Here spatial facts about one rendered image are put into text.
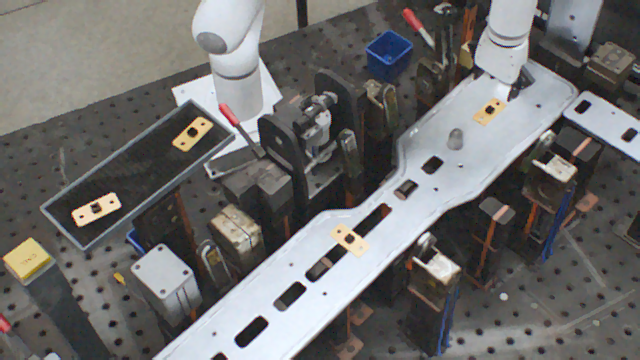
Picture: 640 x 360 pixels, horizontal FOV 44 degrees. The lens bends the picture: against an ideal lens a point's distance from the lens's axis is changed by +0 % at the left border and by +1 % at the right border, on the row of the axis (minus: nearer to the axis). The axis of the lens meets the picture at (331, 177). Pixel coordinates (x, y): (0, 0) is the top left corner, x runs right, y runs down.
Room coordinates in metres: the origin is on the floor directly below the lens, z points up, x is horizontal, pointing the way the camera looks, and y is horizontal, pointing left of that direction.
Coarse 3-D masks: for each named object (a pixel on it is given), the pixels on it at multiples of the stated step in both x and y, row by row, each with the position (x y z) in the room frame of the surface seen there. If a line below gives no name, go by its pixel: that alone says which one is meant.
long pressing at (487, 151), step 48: (480, 96) 1.20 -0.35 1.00; (528, 96) 1.19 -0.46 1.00; (576, 96) 1.19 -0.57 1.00; (432, 144) 1.06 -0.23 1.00; (480, 144) 1.06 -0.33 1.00; (528, 144) 1.06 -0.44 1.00; (384, 192) 0.94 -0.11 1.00; (432, 192) 0.94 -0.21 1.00; (480, 192) 0.93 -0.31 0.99; (288, 240) 0.83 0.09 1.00; (336, 240) 0.83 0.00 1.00; (384, 240) 0.82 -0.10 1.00; (240, 288) 0.72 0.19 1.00; (336, 288) 0.72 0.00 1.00; (192, 336) 0.63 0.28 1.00; (288, 336) 0.62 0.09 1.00
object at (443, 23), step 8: (432, 8) 1.28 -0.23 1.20; (440, 8) 1.26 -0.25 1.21; (448, 8) 1.27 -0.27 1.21; (440, 16) 1.25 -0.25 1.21; (448, 16) 1.25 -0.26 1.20; (456, 16) 1.24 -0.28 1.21; (440, 24) 1.25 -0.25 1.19; (448, 24) 1.26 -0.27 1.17; (440, 32) 1.24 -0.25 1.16; (448, 32) 1.26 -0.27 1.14; (440, 40) 1.24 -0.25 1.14; (448, 40) 1.26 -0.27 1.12; (440, 48) 1.24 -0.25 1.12; (448, 48) 1.26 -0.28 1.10; (440, 56) 1.24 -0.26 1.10; (448, 56) 1.26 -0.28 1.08; (448, 64) 1.25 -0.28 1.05
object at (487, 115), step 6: (492, 102) 1.18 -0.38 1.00; (486, 108) 1.15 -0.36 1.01; (492, 108) 1.15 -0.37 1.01; (498, 108) 1.16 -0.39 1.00; (474, 114) 1.14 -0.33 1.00; (480, 114) 1.14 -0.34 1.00; (486, 114) 1.14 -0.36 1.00; (492, 114) 1.14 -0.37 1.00; (480, 120) 1.12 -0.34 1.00; (486, 120) 1.12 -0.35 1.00
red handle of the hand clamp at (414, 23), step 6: (408, 12) 1.33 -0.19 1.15; (408, 18) 1.32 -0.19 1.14; (414, 18) 1.32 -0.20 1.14; (414, 24) 1.31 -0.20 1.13; (420, 24) 1.31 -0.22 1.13; (414, 30) 1.30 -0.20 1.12; (420, 30) 1.30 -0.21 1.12; (420, 36) 1.29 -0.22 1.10; (426, 36) 1.29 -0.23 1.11; (426, 42) 1.28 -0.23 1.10; (432, 42) 1.28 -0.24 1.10; (432, 48) 1.27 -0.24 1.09
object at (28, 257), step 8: (32, 240) 0.76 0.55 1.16; (16, 248) 0.74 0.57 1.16; (24, 248) 0.74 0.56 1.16; (32, 248) 0.74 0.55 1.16; (40, 248) 0.74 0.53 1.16; (8, 256) 0.73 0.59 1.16; (16, 256) 0.73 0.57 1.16; (24, 256) 0.73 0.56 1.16; (32, 256) 0.72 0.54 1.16; (40, 256) 0.72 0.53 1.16; (48, 256) 0.72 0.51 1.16; (8, 264) 0.71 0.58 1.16; (16, 264) 0.71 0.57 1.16; (24, 264) 0.71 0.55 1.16; (32, 264) 0.71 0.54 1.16; (40, 264) 0.71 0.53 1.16; (16, 272) 0.69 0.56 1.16; (24, 272) 0.69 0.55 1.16; (32, 272) 0.70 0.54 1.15
